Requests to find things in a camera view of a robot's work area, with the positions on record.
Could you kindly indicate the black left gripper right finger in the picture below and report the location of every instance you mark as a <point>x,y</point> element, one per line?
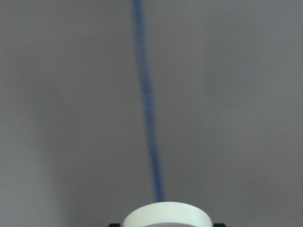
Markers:
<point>218,225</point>

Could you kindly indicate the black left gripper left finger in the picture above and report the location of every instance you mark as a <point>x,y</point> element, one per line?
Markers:
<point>115,225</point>

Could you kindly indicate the white and blue bell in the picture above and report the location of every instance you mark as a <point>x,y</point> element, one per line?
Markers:
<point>168,214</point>

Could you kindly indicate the long blue tape strip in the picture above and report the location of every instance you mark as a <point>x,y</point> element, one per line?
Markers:
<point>147,96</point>

